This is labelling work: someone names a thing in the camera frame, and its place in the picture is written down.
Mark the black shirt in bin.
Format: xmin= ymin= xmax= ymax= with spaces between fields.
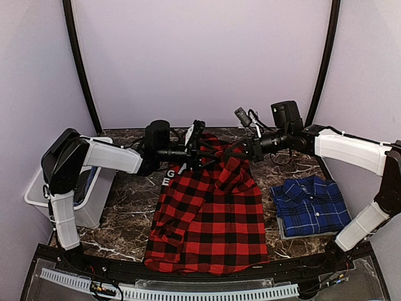
xmin=73 ymin=170 xmax=90 ymax=206

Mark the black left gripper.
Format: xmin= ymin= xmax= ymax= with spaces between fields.
xmin=157 ymin=139 xmax=220 ymax=172

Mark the left black frame post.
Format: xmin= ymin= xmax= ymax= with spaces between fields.
xmin=62 ymin=0 xmax=103 ymax=135

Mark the white plastic laundry bin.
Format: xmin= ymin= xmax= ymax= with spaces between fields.
xmin=24 ymin=129 xmax=115 ymax=228

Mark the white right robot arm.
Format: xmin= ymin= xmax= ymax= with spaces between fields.
xmin=226 ymin=100 xmax=400 ymax=272

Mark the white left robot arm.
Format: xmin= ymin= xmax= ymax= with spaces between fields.
xmin=41 ymin=120 xmax=217 ymax=273

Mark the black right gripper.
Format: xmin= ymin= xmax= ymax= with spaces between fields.
xmin=226 ymin=127 xmax=291 ymax=162

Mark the right black frame post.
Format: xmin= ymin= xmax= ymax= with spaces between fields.
xmin=305 ymin=0 xmax=341 ymax=127

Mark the black frame post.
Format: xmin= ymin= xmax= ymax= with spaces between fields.
xmin=62 ymin=0 xmax=103 ymax=135
xmin=305 ymin=0 xmax=341 ymax=127

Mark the folded grey shirt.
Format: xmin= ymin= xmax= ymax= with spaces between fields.
xmin=276 ymin=217 xmax=336 ymax=240

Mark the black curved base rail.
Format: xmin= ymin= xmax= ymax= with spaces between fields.
xmin=34 ymin=242 xmax=375 ymax=283

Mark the blue checked shirt in bin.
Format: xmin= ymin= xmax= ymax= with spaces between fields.
xmin=73 ymin=167 xmax=97 ymax=209

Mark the folded blue plaid shirt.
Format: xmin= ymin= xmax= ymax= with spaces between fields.
xmin=270 ymin=176 xmax=352 ymax=237

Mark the white slotted cable duct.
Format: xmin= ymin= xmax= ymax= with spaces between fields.
xmin=40 ymin=268 xmax=299 ymax=300

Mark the red black plaid shirt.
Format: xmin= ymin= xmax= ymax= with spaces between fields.
xmin=144 ymin=134 xmax=269 ymax=260

